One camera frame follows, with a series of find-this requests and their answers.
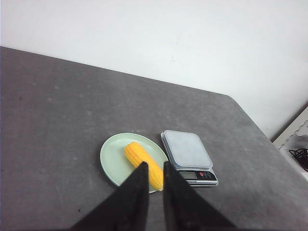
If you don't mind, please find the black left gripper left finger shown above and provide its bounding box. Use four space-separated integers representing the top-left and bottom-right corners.
70 162 149 231

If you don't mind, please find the green round plate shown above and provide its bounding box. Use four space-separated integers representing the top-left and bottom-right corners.
100 133 167 186

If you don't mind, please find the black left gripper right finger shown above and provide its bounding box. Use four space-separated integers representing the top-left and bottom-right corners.
163 162 236 231

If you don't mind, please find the silver digital kitchen scale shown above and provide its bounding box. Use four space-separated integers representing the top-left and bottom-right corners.
161 130 218 187

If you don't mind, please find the yellow corn cob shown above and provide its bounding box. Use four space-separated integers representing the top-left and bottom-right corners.
124 142 164 191

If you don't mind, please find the black cable bundle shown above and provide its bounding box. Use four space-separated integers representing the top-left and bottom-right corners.
288 148 308 172

